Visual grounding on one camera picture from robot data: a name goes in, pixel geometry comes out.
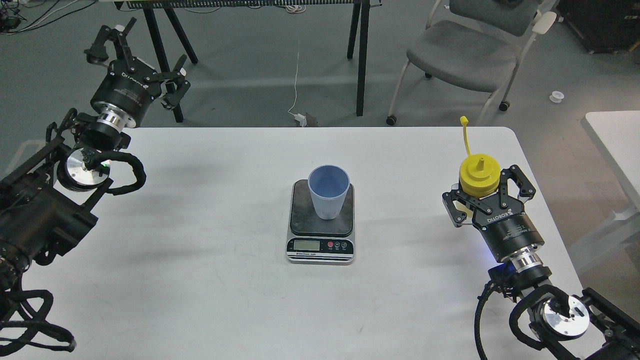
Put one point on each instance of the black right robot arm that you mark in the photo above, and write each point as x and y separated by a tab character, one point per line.
544	316

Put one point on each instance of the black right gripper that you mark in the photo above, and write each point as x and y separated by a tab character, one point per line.
507	230

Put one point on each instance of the small white spool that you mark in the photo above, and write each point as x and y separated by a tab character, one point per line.
556	96

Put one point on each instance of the black cabinet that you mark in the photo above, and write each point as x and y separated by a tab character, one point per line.
602	26

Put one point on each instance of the digital kitchen scale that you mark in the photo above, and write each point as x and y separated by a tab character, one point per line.
313	240

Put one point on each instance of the yellow squeeze bottle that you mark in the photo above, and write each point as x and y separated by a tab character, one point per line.
479	173

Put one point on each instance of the white side table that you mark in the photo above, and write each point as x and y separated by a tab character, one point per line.
616	135

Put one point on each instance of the grey office chair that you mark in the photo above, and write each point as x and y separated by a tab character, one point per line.
469	58

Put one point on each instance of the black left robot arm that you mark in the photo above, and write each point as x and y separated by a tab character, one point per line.
47	202

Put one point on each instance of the blue ribbed plastic cup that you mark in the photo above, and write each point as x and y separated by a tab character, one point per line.
328	185

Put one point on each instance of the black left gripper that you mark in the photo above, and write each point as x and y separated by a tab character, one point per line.
124	89

